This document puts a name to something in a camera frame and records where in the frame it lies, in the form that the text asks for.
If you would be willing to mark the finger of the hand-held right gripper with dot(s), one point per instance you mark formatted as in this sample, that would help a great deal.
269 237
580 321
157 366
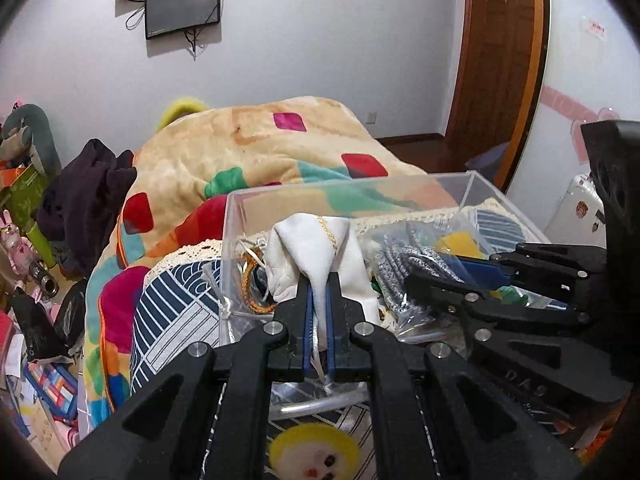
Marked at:
482 271
435 290

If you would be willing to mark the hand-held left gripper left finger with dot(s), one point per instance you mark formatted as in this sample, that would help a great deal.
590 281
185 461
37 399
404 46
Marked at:
306 325

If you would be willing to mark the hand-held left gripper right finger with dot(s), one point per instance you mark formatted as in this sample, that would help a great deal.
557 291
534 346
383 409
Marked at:
331 325

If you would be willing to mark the clear plastic box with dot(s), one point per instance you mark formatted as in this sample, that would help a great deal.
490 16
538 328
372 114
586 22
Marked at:
234 225

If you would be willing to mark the green soft item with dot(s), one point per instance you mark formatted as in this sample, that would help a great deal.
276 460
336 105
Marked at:
509 295

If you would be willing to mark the yellow soft item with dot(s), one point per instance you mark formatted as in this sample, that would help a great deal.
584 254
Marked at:
457 245

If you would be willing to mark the white stickered suitcase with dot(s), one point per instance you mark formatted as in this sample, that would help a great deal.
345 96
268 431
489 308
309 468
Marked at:
575 210

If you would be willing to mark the yellow-haired felt doll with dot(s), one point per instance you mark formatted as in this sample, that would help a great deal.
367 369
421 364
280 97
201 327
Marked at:
315 460

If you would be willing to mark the colourful patchwork fleece blanket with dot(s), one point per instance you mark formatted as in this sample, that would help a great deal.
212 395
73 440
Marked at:
280 150

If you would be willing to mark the brown wooden door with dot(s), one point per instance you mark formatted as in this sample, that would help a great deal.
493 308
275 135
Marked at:
495 60

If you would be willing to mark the yellow-green fuzzy plush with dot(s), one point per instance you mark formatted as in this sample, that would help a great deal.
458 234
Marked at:
180 107

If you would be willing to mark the dark clothes pile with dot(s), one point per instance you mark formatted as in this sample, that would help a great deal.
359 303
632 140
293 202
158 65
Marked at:
85 195

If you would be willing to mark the black plastic bag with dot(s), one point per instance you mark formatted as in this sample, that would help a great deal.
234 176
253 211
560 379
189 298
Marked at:
45 325

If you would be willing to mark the blue patterned flat box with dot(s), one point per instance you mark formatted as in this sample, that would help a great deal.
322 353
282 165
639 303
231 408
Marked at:
52 390

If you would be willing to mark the black flashlight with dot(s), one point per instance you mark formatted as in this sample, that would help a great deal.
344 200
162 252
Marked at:
44 280

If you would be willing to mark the green cardboard box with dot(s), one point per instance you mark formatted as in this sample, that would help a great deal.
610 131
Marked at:
30 200

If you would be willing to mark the pink bunny figure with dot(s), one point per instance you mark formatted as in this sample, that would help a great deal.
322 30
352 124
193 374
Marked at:
12 245

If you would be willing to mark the grey-green plush dinosaur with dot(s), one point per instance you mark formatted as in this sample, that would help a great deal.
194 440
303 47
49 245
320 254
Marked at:
30 130

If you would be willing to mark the white wall label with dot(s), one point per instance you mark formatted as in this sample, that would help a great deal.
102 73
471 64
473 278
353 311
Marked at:
595 29

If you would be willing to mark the small black wall monitor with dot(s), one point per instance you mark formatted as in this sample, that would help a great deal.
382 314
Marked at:
182 7

